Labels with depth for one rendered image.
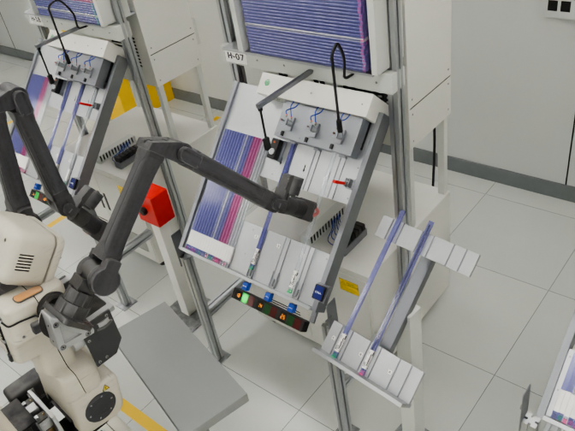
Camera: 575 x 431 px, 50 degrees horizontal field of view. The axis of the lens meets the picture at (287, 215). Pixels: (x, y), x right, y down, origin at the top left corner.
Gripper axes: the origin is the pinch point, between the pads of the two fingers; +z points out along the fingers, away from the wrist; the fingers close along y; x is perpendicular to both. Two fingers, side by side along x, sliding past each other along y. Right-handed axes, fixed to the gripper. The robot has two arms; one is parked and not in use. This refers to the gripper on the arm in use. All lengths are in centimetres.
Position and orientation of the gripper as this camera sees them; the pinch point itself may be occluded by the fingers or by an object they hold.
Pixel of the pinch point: (315, 211)
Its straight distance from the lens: 212.0
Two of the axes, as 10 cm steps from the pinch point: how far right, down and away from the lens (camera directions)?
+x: -2.9, 9.5, 0.8
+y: -7.6, -2.8, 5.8
